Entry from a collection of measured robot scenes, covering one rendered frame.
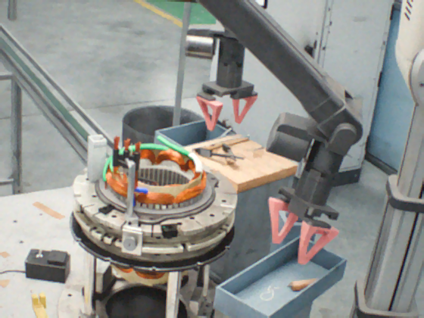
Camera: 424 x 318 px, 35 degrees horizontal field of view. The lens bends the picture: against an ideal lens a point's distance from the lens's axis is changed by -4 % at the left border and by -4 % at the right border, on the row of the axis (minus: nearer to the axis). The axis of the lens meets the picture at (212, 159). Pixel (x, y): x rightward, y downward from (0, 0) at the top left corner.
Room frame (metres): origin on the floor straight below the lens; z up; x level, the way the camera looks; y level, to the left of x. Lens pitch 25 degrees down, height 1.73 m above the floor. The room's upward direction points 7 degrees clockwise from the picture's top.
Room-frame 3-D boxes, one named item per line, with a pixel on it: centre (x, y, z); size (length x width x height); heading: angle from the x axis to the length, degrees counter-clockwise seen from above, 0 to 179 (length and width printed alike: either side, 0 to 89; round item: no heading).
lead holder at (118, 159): (1.08, 0.15, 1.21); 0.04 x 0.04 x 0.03; 35
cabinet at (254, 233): (1.46, -0.06, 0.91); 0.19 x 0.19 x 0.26; 44
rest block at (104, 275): (1.24, 0.22, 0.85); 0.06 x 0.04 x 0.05; 167
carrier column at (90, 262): (1.14, 0.22, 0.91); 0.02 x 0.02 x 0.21
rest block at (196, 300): (1.17, -0.01, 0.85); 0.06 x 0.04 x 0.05; 171
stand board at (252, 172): (1.46, -0.06, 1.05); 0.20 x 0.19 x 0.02; 44
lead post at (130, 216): (1.07, 0.13, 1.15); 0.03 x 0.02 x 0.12; 27
